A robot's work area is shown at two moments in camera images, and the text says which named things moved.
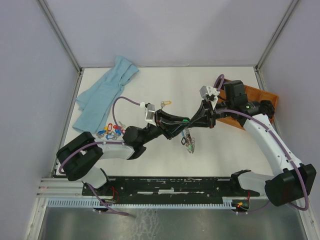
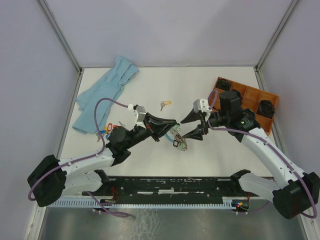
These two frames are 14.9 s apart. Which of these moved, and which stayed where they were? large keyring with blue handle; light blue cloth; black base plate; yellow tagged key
Moved: large keyring with blue handle
Stayed: light blue cloth; black base plate; yellow tagged key
